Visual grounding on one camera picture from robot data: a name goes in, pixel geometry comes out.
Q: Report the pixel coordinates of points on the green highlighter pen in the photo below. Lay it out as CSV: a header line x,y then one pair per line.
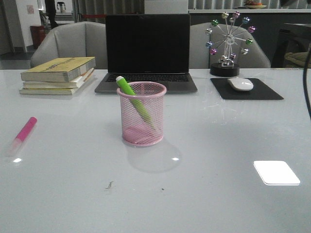
x,y
127,89

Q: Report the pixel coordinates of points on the pink highlighter pen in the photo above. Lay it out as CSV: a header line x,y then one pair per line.
x,y
21,136

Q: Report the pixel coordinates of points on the pink mesh pen holder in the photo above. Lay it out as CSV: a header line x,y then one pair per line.
x,y
134,130

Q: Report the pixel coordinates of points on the grey open laptop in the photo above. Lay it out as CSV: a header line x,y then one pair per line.
x,y
148,47

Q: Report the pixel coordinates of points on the ferris wheel desk ornament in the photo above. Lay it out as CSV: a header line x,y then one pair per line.
x,y
226,66

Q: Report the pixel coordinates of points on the middle cream book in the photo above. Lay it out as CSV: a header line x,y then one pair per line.
x,y
76,83

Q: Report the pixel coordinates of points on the white computer mouse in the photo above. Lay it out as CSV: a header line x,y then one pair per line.
x,y
240,84

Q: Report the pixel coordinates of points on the grey chair behind ornament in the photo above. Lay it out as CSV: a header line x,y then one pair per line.
x,y
204,49

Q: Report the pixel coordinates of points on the top yellow book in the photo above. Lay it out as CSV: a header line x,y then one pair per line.
x,y
59,69

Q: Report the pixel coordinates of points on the yellow book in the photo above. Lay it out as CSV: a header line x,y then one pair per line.
x,y
59,69
59,91

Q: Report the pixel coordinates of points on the grey chair behind books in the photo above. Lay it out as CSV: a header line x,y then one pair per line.
x,y
79,39

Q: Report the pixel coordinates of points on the black mouse pad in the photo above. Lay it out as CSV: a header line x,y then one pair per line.
x,y
260,91

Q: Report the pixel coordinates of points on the bottom yellow book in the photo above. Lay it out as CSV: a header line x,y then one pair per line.
x,y
59,91

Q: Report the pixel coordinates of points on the red trash bin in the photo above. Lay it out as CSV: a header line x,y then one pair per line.
x,y
38,34

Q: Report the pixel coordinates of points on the fruit bowl on counter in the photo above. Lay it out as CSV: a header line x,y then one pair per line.
x,y
252,4

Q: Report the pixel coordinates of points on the person in black trousers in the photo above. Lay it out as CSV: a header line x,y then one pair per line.
x,y
51,12

